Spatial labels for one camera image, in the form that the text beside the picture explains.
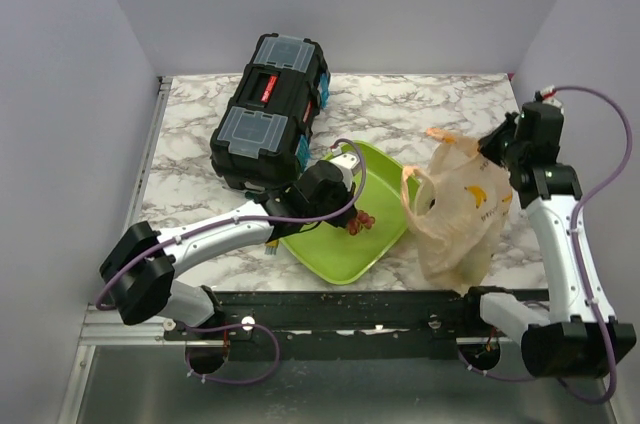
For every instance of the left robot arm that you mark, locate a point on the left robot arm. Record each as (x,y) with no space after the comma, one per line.
(141,273)

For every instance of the green plastic tray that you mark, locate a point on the green plastic tray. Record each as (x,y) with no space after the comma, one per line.
(340,258)

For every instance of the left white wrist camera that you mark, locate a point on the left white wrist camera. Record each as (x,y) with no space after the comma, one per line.
(347,162)

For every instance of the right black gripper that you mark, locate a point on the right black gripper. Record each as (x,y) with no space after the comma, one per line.
(488,144)

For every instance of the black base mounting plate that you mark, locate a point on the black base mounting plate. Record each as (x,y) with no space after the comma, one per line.
(332,325)

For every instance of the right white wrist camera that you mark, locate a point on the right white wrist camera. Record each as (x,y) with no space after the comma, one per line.
(548,96)

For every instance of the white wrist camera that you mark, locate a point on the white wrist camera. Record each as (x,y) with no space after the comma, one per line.
(548,96)
(347,162)

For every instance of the fake red grape bunch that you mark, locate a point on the fake red grape bunch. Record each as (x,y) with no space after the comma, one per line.
(361,221)

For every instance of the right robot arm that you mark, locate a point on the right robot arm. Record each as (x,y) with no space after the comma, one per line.
(580,336)

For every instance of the black plastic toolbox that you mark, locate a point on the black plastic toolbox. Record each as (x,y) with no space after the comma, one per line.
(263,139)

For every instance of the translucent orange plastic bag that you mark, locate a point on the translucent orange plastic bag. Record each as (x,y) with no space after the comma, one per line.
(456,208)

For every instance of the aluminium extrusion rail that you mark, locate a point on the aluminium extrusion rail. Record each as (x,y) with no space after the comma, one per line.
(105,328)

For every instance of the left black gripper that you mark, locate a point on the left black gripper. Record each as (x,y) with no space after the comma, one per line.
(342,219)

